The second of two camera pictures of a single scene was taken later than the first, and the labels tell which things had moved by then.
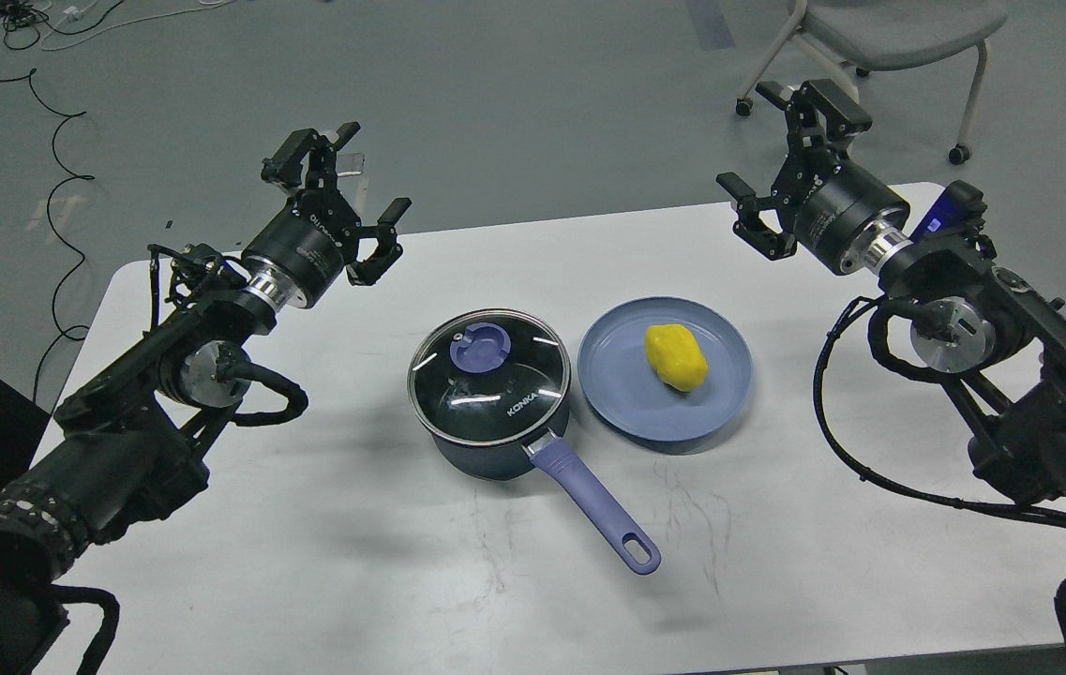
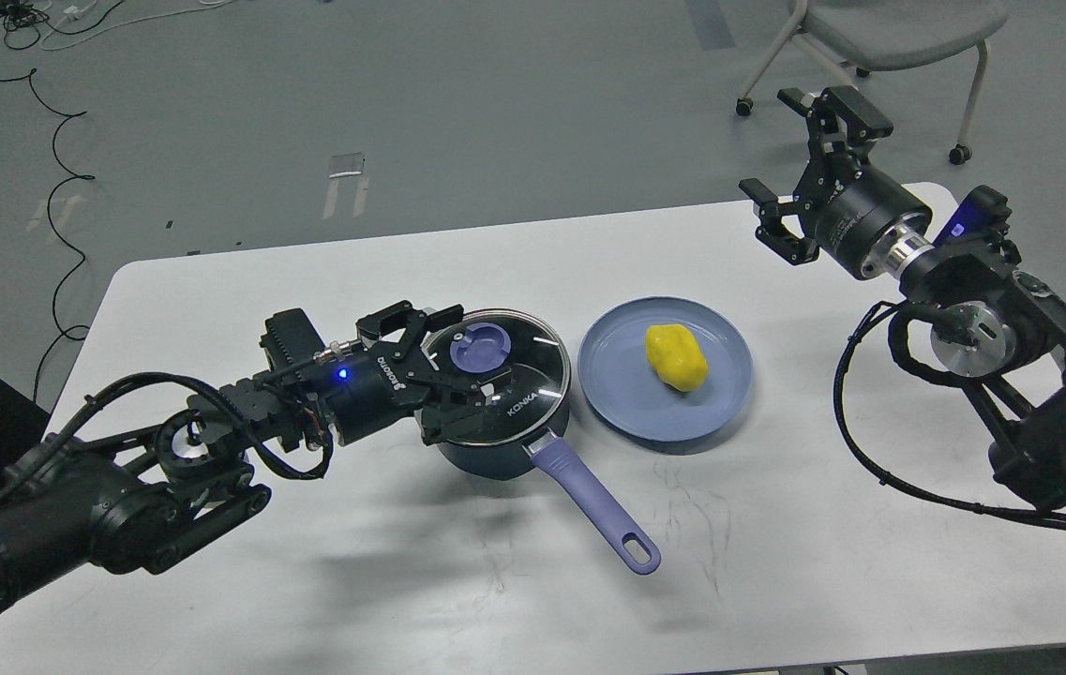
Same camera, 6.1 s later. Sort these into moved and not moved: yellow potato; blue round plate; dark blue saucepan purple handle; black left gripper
Moved: black left gripper
Not moved: dark blue saucepan purple handle; blue round plate; yellow potato
